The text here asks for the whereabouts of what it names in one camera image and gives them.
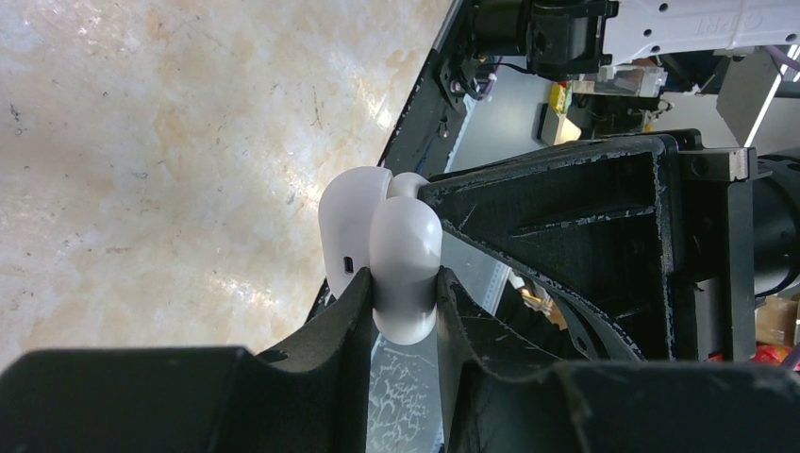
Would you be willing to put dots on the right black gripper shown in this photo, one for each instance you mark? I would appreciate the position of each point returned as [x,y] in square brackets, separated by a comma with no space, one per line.
[739,223]

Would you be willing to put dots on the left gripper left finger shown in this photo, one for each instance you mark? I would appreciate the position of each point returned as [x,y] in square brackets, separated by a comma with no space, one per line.
[309,393]

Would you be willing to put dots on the white earbud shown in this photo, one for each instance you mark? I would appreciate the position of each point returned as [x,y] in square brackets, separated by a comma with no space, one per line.
[406,185]

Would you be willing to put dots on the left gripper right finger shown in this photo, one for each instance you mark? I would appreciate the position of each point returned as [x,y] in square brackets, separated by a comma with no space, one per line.
[501,393]

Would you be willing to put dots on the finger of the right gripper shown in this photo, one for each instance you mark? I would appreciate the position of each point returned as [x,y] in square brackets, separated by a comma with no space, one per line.
[593,223]
[562,322]

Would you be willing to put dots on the white charging case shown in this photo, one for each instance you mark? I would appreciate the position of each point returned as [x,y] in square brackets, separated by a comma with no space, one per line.
[398,239]

